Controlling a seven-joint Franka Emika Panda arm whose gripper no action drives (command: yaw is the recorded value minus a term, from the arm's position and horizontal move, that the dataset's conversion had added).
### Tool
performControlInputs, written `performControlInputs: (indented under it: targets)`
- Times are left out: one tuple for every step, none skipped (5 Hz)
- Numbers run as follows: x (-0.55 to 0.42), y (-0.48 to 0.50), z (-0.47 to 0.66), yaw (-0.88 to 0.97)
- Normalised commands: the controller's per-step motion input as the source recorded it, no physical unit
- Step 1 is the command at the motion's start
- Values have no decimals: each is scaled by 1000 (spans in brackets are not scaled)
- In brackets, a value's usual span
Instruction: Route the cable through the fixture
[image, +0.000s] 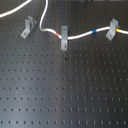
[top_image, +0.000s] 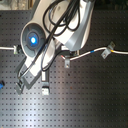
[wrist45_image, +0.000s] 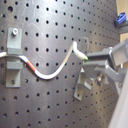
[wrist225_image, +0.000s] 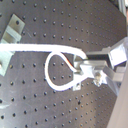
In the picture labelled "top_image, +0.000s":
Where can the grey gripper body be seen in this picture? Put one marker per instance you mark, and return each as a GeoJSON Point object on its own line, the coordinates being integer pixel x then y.
{"type": "Point", "coordinates": [38, 70]}

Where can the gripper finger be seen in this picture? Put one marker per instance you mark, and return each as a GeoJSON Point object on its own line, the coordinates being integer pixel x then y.
{"type": "Point", "coordinates": [45, 88]}
{"type": "Point", "coordinates": [19, 88]}

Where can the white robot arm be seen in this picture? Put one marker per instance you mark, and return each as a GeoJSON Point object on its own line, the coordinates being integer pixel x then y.
{"type": "Point", "coordinates": [55, 26]}

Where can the metal cable clip middle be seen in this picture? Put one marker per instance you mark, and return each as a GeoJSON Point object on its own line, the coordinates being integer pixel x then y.
{"type": "Point", "coordinates": [67, 62]}

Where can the metal cable clip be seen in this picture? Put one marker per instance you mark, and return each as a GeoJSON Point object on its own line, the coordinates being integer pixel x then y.
{"type": "Point", "coordinates": [67, 62]}
{"type": "Point", "coordinates": [108, 50]}
{"type": "Point", "coordinates": [17, 49]}

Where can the metal cable clip left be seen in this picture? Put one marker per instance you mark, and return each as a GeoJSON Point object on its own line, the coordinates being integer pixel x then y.
{"type": "Point", "coordinates": [17, 49]}

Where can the metal cable clip right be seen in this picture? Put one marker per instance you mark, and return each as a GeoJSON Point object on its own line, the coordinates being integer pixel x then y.
{"type": "Point", "coordinates": [108, 50]}

